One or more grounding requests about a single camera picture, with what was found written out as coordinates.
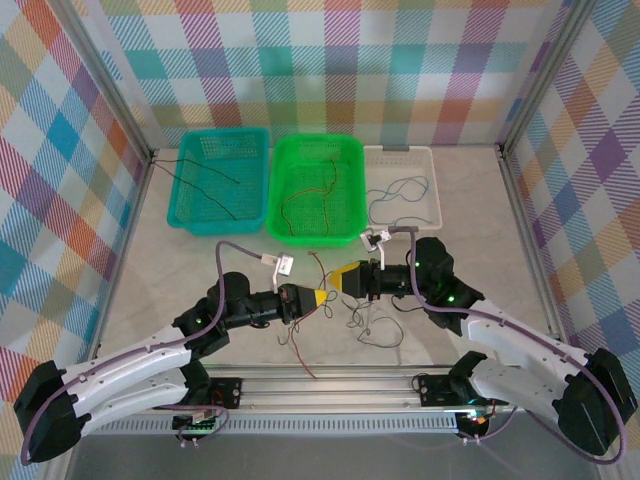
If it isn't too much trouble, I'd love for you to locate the orange cable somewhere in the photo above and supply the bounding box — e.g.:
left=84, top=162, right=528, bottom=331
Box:
left=319, top=188, right=332, bottom=236

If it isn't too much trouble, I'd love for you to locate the tangle of coloured wires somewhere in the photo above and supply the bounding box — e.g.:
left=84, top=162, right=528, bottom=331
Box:
left=292, top=251, right=331, bottom=381

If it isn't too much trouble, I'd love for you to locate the blue cable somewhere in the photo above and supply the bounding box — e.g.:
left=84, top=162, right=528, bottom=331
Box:
left=368, top=197, right=434, bottom=225
left=366, top=176, right=432, bottom=202

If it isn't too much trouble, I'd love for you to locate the thin dark cable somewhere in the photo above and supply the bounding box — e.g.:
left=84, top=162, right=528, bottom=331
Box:
left=276, top=319, right=301, bottom=347
left=347, top=299, right=405, bottom=350

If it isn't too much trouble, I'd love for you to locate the red cable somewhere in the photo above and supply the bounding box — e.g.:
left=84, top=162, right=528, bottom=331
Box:
left=279, top=158, right=337, bottom=236

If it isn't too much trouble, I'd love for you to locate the green plastic basket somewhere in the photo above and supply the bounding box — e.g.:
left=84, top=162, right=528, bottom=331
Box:
left=264, top=134, right=366, bottom=250

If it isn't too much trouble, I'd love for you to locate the white plastic basket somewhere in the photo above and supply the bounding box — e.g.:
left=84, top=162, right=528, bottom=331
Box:
left=362, top=144, right=445, bottom=232

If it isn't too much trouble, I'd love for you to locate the small circuit board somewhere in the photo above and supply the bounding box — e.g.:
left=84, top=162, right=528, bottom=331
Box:
left=172, top=407, right=224, bottom=434
left=457, top=407, right=496, bottom=429

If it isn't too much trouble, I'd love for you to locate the teal plastic basket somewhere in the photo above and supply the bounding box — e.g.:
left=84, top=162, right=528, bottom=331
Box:
left=165, top=127, right=272, bottom=237

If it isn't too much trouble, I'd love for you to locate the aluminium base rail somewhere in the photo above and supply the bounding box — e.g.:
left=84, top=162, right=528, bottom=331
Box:
left=97, top=363, right=531, bottom=421

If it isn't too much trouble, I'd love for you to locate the aluminium frame floor rail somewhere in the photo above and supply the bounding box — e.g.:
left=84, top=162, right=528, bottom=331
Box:
left=42, top=152, right=156, bottom=480
left=494, top=144, right=569, bottom=346

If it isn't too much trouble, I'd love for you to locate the slotted grey cable duct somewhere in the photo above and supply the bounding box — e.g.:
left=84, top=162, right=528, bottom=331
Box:
left=99, top=417, right=464, bottom=437

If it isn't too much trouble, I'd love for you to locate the black cable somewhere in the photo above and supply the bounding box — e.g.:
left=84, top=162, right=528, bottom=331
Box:
left=149, top=157, right=242, bottom=222

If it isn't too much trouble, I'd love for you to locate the aluminium frame post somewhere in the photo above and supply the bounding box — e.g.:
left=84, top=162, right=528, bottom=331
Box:
left=62, top=0, right=156, bottom=161
left=497, top=0, right=599, bottom=154

